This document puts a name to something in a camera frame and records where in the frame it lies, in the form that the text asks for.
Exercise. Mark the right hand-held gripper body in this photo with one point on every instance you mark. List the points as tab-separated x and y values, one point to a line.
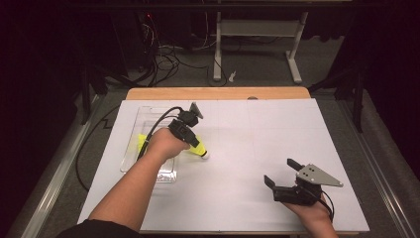
313	174

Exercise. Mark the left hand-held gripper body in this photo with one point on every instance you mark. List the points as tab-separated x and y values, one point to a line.
183	129

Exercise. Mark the yellow shuttlecock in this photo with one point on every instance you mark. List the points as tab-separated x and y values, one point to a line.
142	140
199	151

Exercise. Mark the clear plastic tray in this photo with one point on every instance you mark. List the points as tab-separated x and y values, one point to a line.
166	173

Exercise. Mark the person's left hand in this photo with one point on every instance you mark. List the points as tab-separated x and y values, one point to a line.
166	145

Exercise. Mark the person's right hand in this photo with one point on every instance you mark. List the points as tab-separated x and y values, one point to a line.
312	214

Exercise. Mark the white board sheet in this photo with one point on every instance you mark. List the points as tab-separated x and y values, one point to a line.
264	132

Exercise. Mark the wooden table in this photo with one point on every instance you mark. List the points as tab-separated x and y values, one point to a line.
214	93

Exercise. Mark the small white floor scrap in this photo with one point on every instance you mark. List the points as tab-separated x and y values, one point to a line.
232	76

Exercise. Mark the grey round table grommet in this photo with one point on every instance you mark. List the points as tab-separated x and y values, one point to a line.
252	98

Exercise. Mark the black metal stand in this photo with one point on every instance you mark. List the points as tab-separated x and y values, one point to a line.
85	99
358	105

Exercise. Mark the dark computer tower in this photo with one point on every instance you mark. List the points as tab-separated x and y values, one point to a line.
135	39

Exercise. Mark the black sleeve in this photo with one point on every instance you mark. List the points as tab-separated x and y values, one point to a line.
99	230

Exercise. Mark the aluminium rail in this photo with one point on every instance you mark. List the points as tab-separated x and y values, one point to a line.
56	178
379	165

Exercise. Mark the white metal desk frame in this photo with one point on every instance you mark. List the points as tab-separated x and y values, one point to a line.
257	28

